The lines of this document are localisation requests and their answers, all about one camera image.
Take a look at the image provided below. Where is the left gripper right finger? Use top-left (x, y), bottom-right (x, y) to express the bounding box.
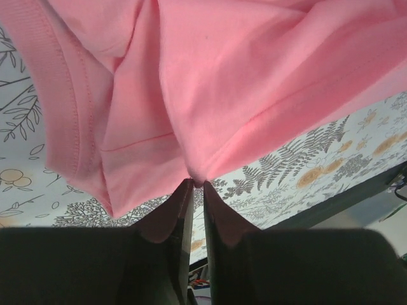
top-left (202, 180), bottom-right (407, 305)

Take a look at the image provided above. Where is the pink t shirt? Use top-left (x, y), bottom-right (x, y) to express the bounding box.
top-left (1, 1), bottom-right (406, 217)

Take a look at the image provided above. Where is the floral tablecloth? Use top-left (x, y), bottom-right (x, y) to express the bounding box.
top-left (0, 25), bottom-right (407, 264)

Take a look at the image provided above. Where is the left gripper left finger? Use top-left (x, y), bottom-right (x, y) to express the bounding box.
top-left (1, 179), bottom-right (193, 304)

